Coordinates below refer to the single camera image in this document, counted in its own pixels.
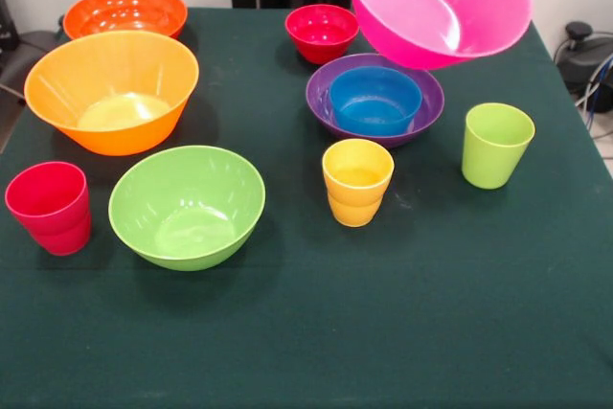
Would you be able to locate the large pink bowl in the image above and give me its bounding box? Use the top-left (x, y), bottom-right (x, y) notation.
top-left (340, 0), bottom-right (534, 71)

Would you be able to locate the small blue bowl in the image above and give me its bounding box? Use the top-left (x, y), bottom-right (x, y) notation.
top-left (328, 66), bottom-right (423, 137)

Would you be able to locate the large orange bowl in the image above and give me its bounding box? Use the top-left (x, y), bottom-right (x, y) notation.
top-left (23, 29), bottom-right (200, 157)

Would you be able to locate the small red-pink bowl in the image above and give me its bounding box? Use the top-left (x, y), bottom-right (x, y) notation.
top-left (284, 3), bottom-right (360, 65)

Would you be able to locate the purple bowl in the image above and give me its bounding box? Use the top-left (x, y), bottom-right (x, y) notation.
top-left (305, 53), bottom-right (445, 150)

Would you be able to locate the lime green cup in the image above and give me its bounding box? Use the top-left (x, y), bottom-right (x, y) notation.
top-left (461, 102), bottom-right (536, 190)

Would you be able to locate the red-orange bowl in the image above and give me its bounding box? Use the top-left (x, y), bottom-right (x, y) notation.
top-left (62, 0), bottom-right (189, 41)

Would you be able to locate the yellow cup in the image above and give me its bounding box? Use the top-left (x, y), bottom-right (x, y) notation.
top-left (321, 138), bottom-right (396, 228)

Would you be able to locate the lime green bowl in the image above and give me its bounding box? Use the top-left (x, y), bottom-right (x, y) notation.
top-left (107, 145), bottom-right (267, 272)

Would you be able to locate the dark green tablecloth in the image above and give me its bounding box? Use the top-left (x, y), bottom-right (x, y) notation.
top-left (0, 6), bottom-right (613, 409)

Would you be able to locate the black device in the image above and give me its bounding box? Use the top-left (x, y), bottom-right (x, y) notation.
top-left (0, 0), bottom-right (20, 51)

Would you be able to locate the red-pink cup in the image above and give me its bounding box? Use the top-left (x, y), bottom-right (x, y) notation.
top-left (4, 161), bottom-right (92, 257)

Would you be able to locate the tangle of cables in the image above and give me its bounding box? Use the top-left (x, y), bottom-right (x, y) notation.
top-left (573, 52), bottom-right (613, 161)

